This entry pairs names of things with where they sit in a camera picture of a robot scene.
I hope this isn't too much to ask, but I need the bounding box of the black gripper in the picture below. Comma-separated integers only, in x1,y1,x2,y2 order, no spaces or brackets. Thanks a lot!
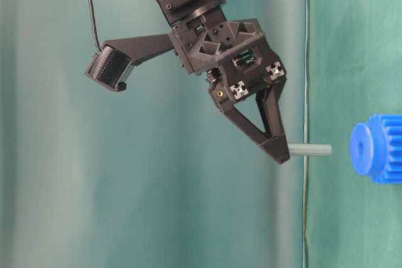
169,15,290,164

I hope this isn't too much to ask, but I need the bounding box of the grey metal shaft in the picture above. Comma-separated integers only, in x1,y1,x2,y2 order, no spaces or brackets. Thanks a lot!
288,143,332,156

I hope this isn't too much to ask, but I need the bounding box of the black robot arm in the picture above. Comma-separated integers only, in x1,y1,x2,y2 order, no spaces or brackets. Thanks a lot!
156,0,290,163

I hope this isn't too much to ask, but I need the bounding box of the small blue plastic gear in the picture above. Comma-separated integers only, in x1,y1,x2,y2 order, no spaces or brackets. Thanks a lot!
349,114,401,185

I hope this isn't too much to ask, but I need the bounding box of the green backdrop curtain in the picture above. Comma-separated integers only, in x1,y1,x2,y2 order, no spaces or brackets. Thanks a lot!
1,0,303,267

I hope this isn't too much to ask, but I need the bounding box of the green table cloth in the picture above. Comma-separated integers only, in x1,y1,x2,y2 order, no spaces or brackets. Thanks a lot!
306,0,401,267

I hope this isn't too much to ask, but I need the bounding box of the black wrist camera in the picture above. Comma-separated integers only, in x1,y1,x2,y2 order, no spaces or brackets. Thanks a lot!
85,34,174,92

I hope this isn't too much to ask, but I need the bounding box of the black camera cable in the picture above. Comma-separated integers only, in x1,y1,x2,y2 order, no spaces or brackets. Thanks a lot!
80,0,103,52

